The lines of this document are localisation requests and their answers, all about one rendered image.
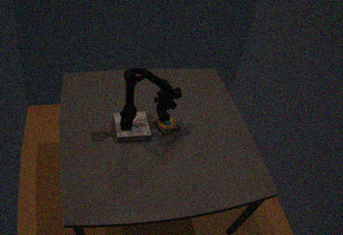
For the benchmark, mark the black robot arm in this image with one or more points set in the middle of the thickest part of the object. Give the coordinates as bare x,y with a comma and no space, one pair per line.
167,94

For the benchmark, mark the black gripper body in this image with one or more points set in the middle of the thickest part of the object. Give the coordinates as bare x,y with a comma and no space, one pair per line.
162,107

